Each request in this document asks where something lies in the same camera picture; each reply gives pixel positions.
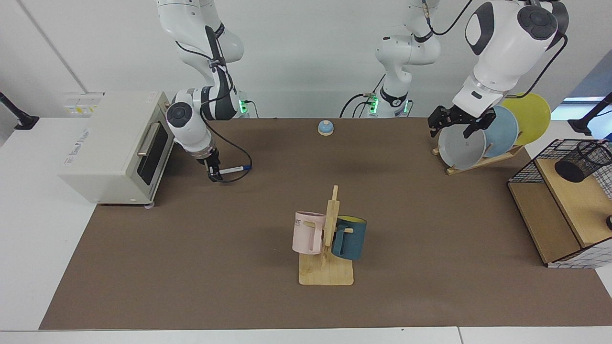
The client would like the grey plate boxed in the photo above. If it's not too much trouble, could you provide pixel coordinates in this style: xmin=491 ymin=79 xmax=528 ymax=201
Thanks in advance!
xmin=438 ymin=122 xmax=487 ymax=170

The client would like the wooden cup stand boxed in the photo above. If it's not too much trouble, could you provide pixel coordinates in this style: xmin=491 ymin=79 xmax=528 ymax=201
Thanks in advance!
xmin=299 ymin=185 xmax=355 ymax=286

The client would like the light blue plate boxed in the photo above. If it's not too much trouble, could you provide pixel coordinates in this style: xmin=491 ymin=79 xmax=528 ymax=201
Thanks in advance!
xmin=473 ymin=105 xmax=519 ymax=159

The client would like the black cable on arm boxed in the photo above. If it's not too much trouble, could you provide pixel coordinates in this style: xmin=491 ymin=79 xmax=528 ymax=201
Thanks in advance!
xmin=175 ymin=26 xmax=253 ymax=184
xmin=421 ymin=0 xmax=569 ymax=98

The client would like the brown table cloth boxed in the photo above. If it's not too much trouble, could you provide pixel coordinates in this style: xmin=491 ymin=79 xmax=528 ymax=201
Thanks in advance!
xmin=39 ymin=118 xmax=612 ymax=330

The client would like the white socket box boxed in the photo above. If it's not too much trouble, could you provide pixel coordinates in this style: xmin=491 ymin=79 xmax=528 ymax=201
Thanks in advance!
xmin=64 ymin=92 xmax=105 ymax=118

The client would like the dark blue cup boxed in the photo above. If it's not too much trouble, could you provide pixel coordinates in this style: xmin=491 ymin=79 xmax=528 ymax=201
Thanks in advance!
xmin=331 ymin=216 xmax=368 ymax=261

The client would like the yellow plate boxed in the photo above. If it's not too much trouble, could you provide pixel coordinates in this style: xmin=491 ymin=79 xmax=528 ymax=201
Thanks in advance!
xmin=501 ymin=92 xmax=551 ymax=146

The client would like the wooden plate rack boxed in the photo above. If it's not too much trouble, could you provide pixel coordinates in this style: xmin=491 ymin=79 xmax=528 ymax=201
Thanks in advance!
xmin=432 ymin=143 xmax=525 ymax=175

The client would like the black cable at arm base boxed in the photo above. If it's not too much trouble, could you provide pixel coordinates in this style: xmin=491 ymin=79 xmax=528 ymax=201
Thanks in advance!
xmin=339 ymin=74 xmax=386 ymax=118

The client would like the black mesh pen holder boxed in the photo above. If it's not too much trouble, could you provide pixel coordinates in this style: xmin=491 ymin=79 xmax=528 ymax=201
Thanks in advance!
xmin=555 ymin=140 xmax=612 ymax=183

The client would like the wire basket with wooden floor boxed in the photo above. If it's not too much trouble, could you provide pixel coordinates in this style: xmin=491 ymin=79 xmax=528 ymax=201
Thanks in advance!
xmin=507 ymin=139 xmax=612 ymax=269

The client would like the pale toaster oven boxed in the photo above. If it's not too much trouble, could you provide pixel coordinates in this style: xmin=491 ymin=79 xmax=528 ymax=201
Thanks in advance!
xmin=58 ymin=91 xmax=181 ymax=207

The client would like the pink cup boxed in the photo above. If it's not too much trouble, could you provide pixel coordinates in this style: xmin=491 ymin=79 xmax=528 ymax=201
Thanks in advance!
xmin=292 ymin=211 xmax=326 ymax=255

